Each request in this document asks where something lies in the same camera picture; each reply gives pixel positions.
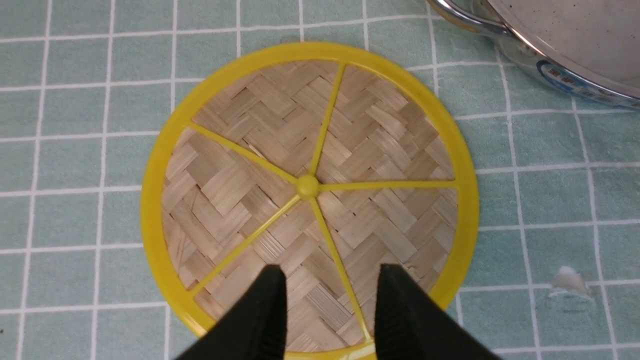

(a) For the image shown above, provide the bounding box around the green checkered tablecloth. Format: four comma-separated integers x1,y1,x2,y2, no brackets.
0,0,640,360

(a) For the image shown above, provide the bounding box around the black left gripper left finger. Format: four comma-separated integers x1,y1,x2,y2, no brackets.
177,265,287,360

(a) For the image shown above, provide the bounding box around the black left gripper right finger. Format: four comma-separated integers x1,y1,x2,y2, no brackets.
374,263,500,360

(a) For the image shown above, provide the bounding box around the stainless steel pot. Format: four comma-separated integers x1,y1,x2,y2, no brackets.
429,0,640,111

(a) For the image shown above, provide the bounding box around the yellow woven bamboo steamer lid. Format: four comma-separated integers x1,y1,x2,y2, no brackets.
141,42,479,360

